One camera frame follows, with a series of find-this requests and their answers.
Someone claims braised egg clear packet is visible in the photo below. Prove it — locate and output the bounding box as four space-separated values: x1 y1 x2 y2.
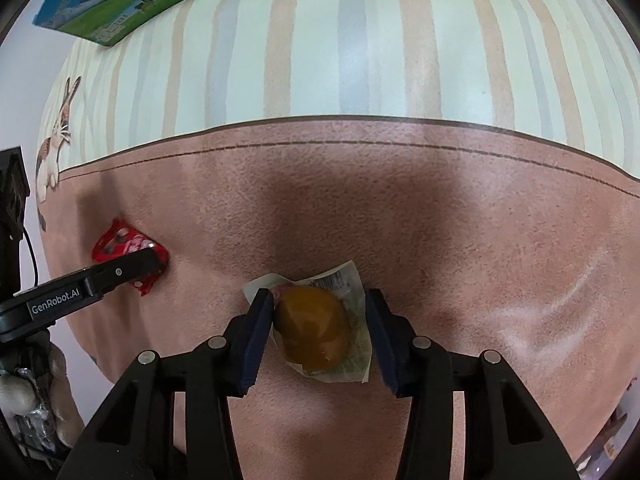
242 261 372 384

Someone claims small red snack packet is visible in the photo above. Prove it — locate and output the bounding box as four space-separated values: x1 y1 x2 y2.
91 218 169 296

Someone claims cat print bed blanket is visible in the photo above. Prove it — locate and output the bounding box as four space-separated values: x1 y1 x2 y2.
36 0 639 461

